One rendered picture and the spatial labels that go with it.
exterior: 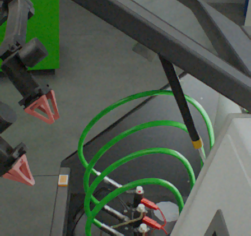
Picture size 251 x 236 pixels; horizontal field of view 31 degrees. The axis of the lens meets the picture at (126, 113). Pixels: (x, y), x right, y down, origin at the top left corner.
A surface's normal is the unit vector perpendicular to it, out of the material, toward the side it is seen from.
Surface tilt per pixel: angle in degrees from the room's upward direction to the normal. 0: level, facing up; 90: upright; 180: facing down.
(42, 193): 0
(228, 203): 76
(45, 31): 90
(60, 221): 0
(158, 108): 90
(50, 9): 90
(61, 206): 0
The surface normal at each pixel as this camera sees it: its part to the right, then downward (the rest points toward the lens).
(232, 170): -0.95, -0.25
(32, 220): 0.07, -0.88
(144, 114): 0.04, 0.48
